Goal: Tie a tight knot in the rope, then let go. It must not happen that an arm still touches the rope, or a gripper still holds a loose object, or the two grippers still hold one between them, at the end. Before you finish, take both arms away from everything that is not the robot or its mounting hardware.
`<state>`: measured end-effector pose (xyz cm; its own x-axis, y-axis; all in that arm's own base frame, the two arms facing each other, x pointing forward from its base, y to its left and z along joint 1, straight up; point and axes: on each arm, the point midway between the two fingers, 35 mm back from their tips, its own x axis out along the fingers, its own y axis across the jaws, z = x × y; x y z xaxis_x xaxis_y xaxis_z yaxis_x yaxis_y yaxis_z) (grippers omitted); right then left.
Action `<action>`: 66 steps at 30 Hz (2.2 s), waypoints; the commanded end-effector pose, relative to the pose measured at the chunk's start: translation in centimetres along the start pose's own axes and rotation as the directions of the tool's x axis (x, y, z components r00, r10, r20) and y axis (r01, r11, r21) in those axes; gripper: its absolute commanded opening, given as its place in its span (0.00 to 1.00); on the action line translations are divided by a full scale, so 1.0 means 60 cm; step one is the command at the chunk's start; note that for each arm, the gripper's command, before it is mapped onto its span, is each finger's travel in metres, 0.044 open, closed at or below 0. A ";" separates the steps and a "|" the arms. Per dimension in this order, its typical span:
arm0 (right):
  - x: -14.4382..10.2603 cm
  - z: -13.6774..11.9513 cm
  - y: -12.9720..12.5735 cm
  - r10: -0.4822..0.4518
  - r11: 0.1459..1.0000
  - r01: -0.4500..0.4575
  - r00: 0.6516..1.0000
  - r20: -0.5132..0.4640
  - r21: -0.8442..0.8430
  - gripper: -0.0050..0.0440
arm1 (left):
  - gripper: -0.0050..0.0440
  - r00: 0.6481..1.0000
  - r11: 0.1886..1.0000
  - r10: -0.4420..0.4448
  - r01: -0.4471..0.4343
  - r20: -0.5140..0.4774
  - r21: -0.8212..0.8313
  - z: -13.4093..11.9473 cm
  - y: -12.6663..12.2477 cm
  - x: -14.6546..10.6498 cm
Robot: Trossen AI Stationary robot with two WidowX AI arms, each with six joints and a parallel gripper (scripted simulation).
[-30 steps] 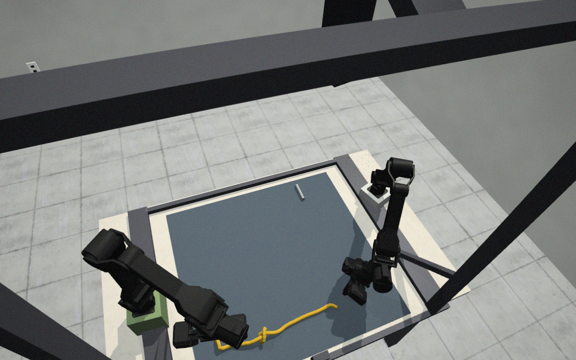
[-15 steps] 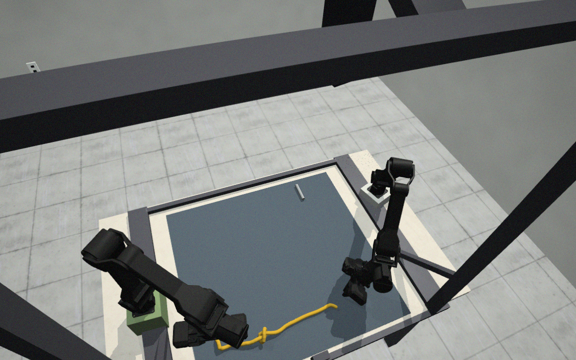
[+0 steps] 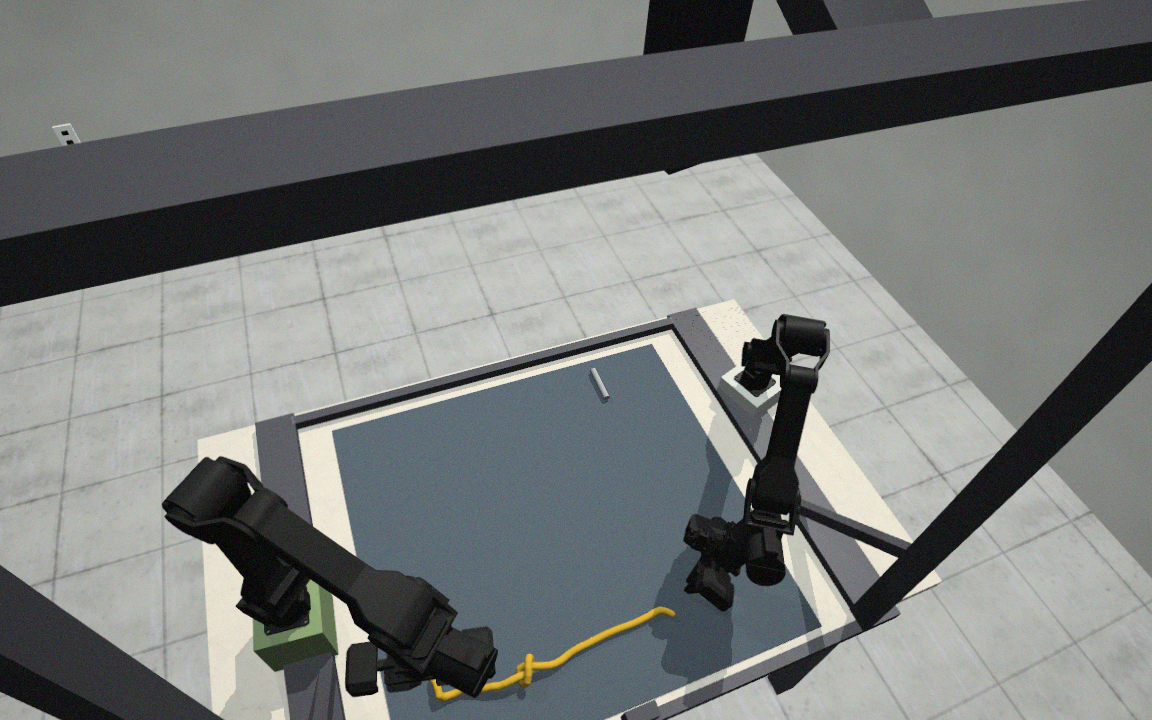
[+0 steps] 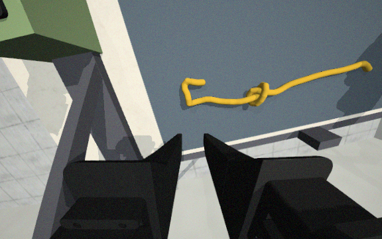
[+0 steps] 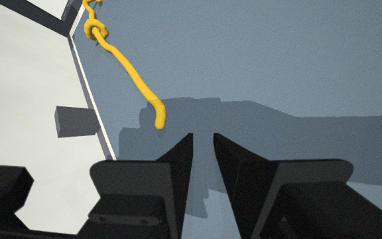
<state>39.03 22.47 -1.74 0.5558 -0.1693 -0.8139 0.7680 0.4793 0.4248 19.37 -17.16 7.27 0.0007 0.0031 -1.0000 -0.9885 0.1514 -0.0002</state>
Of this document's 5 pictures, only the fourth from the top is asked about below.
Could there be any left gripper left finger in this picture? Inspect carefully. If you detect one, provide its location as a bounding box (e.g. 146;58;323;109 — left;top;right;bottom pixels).
63;133;182;239

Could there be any yellow rope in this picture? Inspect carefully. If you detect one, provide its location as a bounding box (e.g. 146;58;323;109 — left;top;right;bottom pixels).
181;61;372;106

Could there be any blue-grey mat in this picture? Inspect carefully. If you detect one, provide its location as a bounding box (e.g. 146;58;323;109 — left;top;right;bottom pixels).
118;0;382;151

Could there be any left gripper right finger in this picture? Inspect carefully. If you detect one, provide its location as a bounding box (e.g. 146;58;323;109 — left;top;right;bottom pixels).
204;133;333;239

